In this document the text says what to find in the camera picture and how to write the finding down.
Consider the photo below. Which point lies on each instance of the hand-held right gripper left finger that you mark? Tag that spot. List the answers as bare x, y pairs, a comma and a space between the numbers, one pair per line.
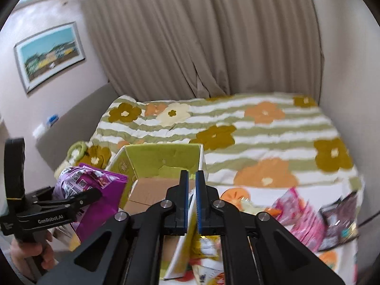
184, 202

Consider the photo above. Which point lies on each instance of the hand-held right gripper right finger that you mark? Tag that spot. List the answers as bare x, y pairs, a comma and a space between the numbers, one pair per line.
201, 204

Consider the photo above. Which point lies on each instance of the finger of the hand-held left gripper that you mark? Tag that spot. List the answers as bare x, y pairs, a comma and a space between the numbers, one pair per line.
77, 200

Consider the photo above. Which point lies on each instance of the purple snack bag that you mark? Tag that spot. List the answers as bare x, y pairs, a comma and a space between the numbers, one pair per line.
98, 193

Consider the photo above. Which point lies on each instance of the yellow snack packet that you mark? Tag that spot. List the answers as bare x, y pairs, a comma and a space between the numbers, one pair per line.
209, 243

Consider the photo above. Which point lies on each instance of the green cardboard box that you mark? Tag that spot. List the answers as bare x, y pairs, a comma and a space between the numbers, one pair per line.
160, 160

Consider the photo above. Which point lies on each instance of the white and red snack packet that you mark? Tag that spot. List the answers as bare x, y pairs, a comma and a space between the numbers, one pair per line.
204, 274

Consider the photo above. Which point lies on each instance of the pink snack packet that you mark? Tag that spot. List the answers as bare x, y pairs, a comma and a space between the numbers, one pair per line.
310, 227
286, 203

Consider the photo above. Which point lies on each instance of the dark brown snack packet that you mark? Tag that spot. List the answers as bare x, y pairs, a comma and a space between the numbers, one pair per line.
338, 222

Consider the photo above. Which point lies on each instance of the person's left forearm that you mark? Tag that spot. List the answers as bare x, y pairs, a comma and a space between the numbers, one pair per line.
12, 273

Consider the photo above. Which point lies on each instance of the person's left hand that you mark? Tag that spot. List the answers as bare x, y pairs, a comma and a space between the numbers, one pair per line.
32, 248

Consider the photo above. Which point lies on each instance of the blue and white small object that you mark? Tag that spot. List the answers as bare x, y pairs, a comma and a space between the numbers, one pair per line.
52, 121

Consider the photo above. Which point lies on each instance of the grey padded headboard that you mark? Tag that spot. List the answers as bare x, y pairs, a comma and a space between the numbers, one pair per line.
77, 118

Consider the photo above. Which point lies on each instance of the floral striped blanket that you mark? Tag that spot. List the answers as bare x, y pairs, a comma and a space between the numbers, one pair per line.
237, 124

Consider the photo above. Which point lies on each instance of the white fruit-print cloth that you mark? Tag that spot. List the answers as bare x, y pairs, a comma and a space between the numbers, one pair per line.
335, 261

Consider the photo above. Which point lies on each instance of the beige curtain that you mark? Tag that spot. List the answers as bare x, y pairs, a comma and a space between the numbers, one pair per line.
193, 35

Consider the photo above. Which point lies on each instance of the framed wall picture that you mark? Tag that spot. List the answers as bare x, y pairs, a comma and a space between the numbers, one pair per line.
49, 55

